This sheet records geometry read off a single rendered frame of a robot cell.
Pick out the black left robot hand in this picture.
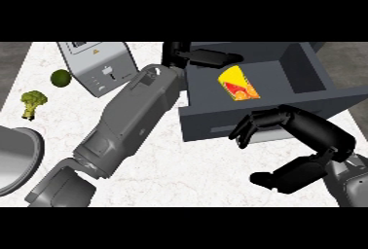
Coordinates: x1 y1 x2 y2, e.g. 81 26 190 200
159 41 245 70

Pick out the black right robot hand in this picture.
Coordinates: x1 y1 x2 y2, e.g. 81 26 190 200
227 104 357 196

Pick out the yellow orange patterned cup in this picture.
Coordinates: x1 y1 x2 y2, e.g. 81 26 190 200
217 64 261 102

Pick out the dark grey open drawer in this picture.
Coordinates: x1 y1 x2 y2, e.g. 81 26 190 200
178 41 368 143

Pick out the grey boxy appliance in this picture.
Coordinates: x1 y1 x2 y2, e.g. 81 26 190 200
56 41 140 98

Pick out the green lime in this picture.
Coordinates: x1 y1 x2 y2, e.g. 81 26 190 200
48 68 74 89

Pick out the green broccoli floret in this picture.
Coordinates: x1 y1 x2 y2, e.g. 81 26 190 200
19 89 48 122

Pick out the grey metal bowl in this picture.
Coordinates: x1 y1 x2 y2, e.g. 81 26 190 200
0 126 45 197

